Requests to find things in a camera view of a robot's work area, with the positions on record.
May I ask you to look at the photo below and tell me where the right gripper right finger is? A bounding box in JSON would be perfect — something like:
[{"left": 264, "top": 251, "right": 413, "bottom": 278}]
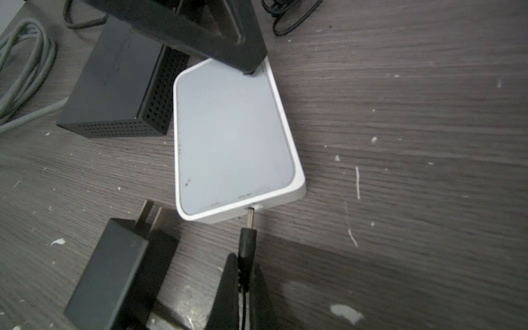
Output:
[{"left": 249, "top": 263, "right": 281, "bottom": 330}]

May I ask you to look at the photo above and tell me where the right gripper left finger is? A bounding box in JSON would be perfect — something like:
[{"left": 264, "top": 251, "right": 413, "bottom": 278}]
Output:
[{"left": 206, "top": 253, "right": 239, "bottom": 329}]

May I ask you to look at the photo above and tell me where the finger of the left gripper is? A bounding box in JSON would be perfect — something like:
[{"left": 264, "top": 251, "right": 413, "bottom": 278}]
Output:
[{"left": 86, "top": 1, "right": 268, "bottom": 74}]

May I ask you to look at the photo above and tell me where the black power adapter with cable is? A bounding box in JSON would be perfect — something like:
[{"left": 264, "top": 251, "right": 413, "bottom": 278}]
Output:
[{"left": 261, "top": 0, "right": 323, "bottom": 37}]

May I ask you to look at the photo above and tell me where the black network switch box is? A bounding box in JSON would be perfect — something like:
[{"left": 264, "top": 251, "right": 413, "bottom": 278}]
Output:
[{"left": 57, "top": 17, "right": 189, "bottom": 138}]

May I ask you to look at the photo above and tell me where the white square router box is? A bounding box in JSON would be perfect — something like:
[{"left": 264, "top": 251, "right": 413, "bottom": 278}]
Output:
[{"left": 173, "top": 59, "right": 307, "bottom": 224}]

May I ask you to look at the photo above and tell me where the grey coiled ethernet cable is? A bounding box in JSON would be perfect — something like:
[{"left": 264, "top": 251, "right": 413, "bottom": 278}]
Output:
[{"left": 0, "top": 18, "right": 69, "bottom": 133}]

